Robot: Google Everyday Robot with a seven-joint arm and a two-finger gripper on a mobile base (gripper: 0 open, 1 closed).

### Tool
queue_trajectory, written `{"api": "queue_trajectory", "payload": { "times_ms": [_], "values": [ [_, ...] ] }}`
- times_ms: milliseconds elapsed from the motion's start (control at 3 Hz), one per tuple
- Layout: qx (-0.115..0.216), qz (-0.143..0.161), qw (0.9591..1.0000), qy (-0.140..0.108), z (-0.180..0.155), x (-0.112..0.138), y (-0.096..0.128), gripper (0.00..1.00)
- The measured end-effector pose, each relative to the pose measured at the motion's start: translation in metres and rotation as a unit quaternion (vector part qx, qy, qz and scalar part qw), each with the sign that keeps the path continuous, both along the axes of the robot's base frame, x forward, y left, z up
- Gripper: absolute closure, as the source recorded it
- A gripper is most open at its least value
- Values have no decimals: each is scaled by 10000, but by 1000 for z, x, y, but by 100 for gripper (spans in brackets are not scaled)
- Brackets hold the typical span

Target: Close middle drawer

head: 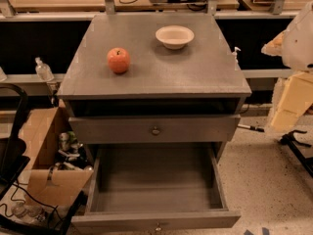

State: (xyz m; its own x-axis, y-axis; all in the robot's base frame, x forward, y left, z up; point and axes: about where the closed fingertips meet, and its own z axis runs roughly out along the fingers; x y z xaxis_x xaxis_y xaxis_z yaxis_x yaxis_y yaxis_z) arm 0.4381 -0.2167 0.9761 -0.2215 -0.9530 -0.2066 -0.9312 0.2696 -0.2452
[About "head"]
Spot grey drawer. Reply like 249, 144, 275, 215
69, 115, 240, 144
72, 143, 241, 234

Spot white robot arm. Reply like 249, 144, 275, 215
261, 1, 313, 133

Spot grey wooden drawer cabinet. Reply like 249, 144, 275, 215
58, 13, 251, 156

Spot red apple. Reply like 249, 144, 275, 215
107, 47, 130, 73

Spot white bowl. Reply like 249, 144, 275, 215
156, 25, 195, 50

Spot items in cardboard box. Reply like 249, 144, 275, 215
54, 131, 93, 170

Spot small pump bottle right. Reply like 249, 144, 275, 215
232, 46, 242, 64

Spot clear sanitizer bottle left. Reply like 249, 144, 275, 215
35, 57, 54, 82

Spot black tripod stand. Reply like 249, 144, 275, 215
237, 123, 313, 178

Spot cardboard box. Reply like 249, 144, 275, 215
20, 108, 93, 206

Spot black chair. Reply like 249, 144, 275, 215
0, 83, 30, 200

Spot black floor cable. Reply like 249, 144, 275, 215
0, 179, 67, 230

